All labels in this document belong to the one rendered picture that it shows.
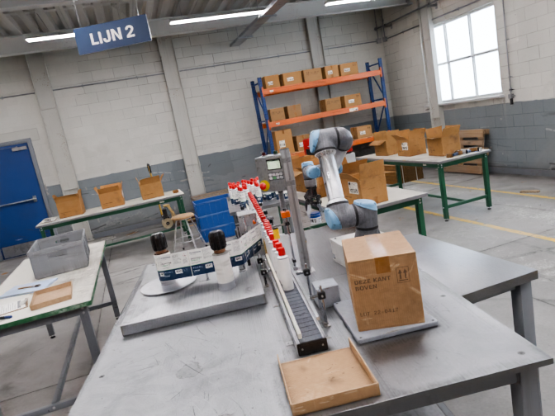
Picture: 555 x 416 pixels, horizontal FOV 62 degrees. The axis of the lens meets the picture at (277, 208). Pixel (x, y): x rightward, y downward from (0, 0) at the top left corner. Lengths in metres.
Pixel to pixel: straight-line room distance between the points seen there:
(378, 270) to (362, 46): 9.86
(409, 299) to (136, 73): 8.71
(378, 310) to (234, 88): 8.70
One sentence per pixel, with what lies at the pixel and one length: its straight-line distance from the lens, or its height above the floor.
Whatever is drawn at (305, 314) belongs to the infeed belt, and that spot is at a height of 0.88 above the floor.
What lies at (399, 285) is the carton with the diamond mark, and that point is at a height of 1.01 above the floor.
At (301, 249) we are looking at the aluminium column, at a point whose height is 0.96.
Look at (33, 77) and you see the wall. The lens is 9.99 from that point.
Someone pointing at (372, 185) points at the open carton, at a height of 0.95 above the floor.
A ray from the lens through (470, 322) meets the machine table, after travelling 1.82.
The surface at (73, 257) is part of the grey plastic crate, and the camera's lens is 3.96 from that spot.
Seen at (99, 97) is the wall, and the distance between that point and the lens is 9.88.
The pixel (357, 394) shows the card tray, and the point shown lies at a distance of 1.44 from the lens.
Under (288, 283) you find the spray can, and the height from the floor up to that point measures 0.92.
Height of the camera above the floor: 1.65
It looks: 11 degrees down
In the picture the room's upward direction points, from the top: 11 degrees counter-clockwise
